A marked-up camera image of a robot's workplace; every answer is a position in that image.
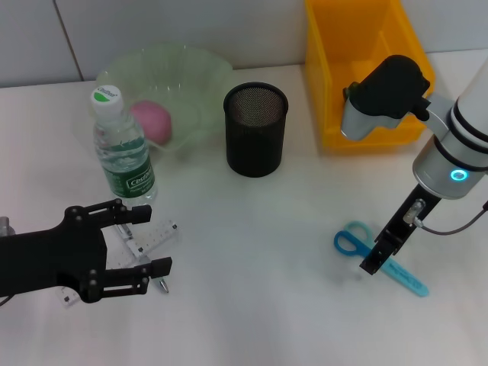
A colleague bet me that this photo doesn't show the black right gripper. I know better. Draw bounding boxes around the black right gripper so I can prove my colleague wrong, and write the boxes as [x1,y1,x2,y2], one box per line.
[358,184,443,276]

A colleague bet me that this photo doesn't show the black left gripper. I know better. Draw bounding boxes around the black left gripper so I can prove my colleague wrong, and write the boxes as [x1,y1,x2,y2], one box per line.
[0,198,173,304]

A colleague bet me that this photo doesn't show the transparent plastic ruler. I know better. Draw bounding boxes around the transparent plastic ruler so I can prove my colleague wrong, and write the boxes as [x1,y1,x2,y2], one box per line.
[56,219,180,309]

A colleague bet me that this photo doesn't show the blue scissors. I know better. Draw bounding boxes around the blue scissors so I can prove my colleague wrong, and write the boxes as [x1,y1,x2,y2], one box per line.
[334,220,431,298]

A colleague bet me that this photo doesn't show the grey ballpoint pen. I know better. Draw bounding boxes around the grey ballpoint pen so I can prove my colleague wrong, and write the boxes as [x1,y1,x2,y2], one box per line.
[114,223,170,294]

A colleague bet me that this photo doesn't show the clear green-label water bottle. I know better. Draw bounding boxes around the clear green-label water bottle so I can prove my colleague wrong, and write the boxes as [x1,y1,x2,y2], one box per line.
[89,85,159,203]

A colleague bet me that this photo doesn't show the pink peach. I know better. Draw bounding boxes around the pink peach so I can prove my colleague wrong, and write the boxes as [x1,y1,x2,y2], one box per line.
[129,99,173,145]

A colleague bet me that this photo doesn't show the black mesh pen holder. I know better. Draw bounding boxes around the black mesh pen holder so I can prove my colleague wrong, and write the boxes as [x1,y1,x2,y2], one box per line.
[223,82,289,178]

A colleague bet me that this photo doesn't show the green glass fruit plate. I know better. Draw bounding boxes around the green glass fruit plate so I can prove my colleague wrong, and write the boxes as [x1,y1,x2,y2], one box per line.
[95,43,234,153]

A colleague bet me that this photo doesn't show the yellow plastic bin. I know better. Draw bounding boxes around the yellow plastic bin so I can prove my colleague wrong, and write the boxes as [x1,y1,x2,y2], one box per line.
[303,0,436,149]

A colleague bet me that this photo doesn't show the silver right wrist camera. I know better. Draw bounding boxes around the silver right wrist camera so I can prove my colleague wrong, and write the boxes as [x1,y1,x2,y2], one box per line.
[340,55,432,141]

